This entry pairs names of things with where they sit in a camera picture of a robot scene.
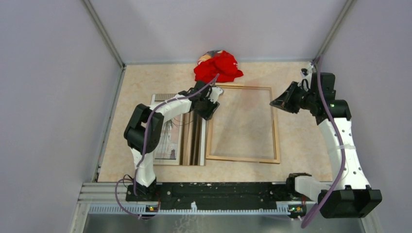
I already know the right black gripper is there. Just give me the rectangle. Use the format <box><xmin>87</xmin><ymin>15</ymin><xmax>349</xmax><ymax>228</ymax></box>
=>
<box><xmin>270</xmin><ymin>81</ymin><xmax>317</xmax><ymax>114</ymax></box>

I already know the clear acrylic sheet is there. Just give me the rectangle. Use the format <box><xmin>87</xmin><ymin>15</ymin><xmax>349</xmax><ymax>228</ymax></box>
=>
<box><xmin>210</xmin><ymin>87</ymin><xmax>276</xmax><ymax>160</ymax></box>

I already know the printed photo sheet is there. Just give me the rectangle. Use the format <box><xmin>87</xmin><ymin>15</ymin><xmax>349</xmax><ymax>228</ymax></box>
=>
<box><xmin>153</xmin><ymin>111</ymin><xmax>207</xmax><ymax>166</ymax></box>

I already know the wooden picture frame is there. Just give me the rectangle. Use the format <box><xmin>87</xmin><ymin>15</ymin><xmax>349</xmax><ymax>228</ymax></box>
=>
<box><xmin>206</xmin><ymin>83</ymin><xmax>281</xmax><ymax>165</ymax></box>

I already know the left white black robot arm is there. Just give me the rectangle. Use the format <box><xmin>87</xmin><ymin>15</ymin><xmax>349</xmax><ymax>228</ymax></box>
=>
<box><xmin>123</xmin><ymin>81</ymin><xmax>224</xmax><ymax>201</ymax></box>

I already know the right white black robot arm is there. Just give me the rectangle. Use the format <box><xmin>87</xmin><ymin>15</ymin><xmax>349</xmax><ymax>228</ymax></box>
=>
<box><xmin>270</xmin><ymin>72</ymin><xmax>382</xmax><ymax>218</ymax></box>

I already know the red crumpled cloth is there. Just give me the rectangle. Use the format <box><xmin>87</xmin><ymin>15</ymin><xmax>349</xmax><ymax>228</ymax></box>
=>
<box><xmin>193</xmin><ymin>50</ymin><xmax>244</xmax><ymax>83</ymax></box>

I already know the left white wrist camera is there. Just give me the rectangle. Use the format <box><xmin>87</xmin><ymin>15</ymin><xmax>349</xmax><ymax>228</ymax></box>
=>
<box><xmin>208</xmin><ymin>86</ymin><xmax>224</xmax><ymax>103</ymax></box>

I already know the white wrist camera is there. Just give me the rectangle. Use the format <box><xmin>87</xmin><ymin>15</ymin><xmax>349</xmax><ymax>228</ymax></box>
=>
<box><xmin>300</xmin><ymin>63</ymin><xmax>314</xmax><ymax>90</ymax></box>
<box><xmin>208</xmin><ymin>86</ymin><xmax>224</xmax><ymax>103</ymax></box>

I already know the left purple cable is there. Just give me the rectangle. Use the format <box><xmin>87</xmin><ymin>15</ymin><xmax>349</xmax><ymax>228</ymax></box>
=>
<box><xmin>115</xmin><ymin>73</ymin><xmax>221</xmax><ymax>220</ymax></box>

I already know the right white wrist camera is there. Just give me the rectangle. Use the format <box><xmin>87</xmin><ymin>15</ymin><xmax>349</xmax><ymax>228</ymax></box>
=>
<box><xmin>300</xmin><ymin>63</ymin><xmax>314</xmax><ymax>90</ymax></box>

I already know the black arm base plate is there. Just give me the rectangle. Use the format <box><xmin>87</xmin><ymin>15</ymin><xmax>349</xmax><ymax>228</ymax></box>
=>
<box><xmin>125</xmin><ymin>182</ymin><xmax>309</xmax><ymax>210</ymax></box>

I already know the aluminium front rail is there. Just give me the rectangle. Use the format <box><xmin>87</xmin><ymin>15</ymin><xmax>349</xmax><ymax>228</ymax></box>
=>
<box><xmin>77</xmin><ymin>182</ymin><xmax>371</xmax><ymax>216</ymax></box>

